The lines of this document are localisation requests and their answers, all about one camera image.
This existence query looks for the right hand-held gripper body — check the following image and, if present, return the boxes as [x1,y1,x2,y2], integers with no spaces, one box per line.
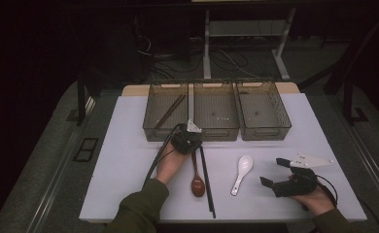
[271,152,335,198]

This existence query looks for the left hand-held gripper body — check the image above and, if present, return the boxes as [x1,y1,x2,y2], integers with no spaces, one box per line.
[171,119,203,155]

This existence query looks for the white ceramic spoon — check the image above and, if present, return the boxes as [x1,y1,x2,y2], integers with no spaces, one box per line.
[230,154,254,197]

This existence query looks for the smoky clear plastic bin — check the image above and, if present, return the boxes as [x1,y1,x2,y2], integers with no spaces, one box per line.
[192,81,240,143]
[235,80,293,142]
[142,81,190,143]

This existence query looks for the black chopstick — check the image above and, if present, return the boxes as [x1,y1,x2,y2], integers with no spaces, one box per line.
[200,145,217,219]
[198,145,215,218]

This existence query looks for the brown wooden spoon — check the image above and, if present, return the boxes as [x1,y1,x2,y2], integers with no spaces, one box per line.
[190,150,206,198]

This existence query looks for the person's right hand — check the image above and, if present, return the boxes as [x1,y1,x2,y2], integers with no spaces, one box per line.
[290,183,336,217]

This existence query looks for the person's left hand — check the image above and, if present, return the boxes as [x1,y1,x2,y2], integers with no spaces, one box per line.
[154,144,191,186]

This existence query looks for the white table mat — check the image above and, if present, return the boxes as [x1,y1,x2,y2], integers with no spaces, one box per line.
[79,92,367,222]

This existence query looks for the black metal stand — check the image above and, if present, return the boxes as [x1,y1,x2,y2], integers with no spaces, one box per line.
[76,64,96,127]
[323,9,379,125]

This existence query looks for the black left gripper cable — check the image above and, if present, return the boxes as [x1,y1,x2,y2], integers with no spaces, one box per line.
[142,124,182,188]

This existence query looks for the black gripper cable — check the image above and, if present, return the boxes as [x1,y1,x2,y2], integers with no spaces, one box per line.
[315,174,339,208]
[142,124,182,188]

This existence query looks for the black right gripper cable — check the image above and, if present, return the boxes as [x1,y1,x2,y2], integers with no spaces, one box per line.
[315,174,339,208]

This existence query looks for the tangle of floor cables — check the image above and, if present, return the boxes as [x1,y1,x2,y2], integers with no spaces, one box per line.
[135,32,259,81]

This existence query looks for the white metal desk frame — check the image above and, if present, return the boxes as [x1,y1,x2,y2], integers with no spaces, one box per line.
[202,8,297,82]

